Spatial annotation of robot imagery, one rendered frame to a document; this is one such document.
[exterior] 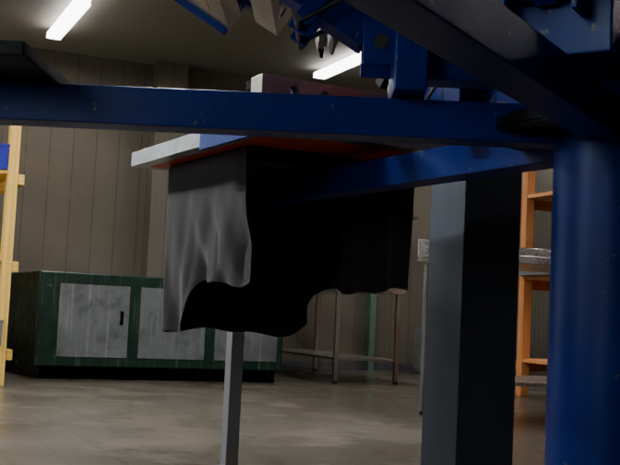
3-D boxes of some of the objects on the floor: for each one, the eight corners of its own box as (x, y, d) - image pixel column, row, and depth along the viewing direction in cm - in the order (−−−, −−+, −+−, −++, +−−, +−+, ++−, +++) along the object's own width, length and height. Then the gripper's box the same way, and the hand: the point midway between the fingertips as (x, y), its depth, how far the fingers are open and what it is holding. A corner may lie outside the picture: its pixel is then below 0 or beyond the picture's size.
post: (176, 506, 307) (195, 184, 314) (244, 503, 317) (259, 192, 325) (207, 521, 287) (225, 178, 295) (277, 517, 298) (293, 185, 305)
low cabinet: (209, 367, 1010) (214, 285, 1016) (282, 383, 844) (287, 284, 851) (-2, 363, 929) (5, 273, 935) (33, 379, 763) (40, 270, 769)
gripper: (367, -31, 248) (362, 56, 247) (342, -20, 258) (337, 65, 257) (337, -39, 244) (330, 51, 243) (313, -28, 254) (306, 58, 253)
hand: (324, 50), depth 249 cm, fingers open, 4 cm apart
